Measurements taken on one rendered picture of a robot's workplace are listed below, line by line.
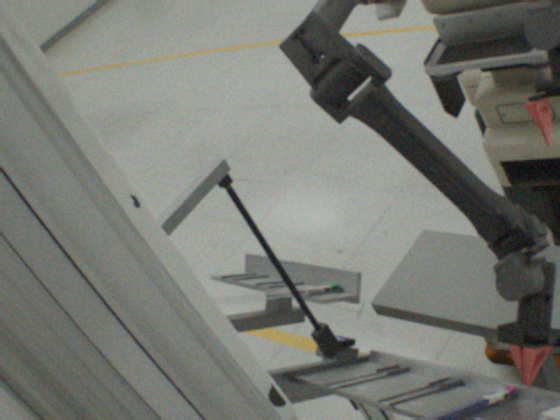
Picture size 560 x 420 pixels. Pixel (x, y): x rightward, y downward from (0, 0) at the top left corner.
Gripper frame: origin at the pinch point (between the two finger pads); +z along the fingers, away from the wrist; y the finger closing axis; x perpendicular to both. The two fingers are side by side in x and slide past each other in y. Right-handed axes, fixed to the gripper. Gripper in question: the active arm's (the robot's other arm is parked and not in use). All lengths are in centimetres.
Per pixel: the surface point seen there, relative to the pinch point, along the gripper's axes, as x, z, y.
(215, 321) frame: -86, -23, 27
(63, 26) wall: 296, -200, -773
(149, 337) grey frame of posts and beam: -100, -27, 42
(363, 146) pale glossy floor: 153, -47, -171
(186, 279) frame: -88, -26, 27
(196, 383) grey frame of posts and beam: -99, -26, 42
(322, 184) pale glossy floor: 133, -28, -176
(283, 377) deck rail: -24.8, 1.5, -30.8
